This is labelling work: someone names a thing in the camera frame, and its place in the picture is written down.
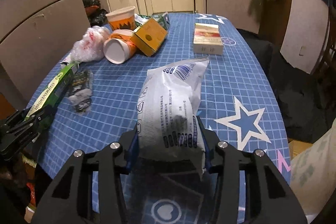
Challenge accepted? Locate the green long carton box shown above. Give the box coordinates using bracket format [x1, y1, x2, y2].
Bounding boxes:
[25, 63, 79, 127]

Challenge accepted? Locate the black snack wrapper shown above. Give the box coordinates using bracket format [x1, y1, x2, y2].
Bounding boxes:
[68, 70, 93, 113]

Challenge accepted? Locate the white printed plastic pouch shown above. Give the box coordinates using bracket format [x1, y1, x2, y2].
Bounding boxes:
[137, 57, 210, 175]

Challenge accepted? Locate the clear plastic bag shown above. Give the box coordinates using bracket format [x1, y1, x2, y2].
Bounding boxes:
[70, 26, 111, 63]

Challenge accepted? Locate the orange white paper cup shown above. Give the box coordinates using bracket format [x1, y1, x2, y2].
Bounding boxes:
[103, 30, 138, 65]

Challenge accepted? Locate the orange instant noodle tub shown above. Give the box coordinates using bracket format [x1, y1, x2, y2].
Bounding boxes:
[105, 6, 136, 31]

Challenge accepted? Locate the red white cigarette carton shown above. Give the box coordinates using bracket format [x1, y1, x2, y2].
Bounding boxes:
[193, 23, 224, 55]

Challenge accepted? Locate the yellow small carton box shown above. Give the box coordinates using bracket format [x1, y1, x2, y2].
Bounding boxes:
[130, 18, 168, 57]

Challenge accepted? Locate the green snack bag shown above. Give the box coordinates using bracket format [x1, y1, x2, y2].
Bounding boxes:
[134, 12, 170, 30]

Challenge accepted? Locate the black trash bag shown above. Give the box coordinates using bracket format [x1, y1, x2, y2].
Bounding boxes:
[82, 0, 108, 27]

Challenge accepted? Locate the blue grid tablecloth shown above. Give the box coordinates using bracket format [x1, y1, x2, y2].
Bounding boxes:
[38, 13, 290, 223]

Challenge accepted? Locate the black cloth covered seat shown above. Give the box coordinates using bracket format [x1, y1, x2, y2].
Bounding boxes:
[238, 29, 335, 143]

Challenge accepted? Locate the beige refrigerator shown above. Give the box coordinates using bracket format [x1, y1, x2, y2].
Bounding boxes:
[1, 0, 89, 109]

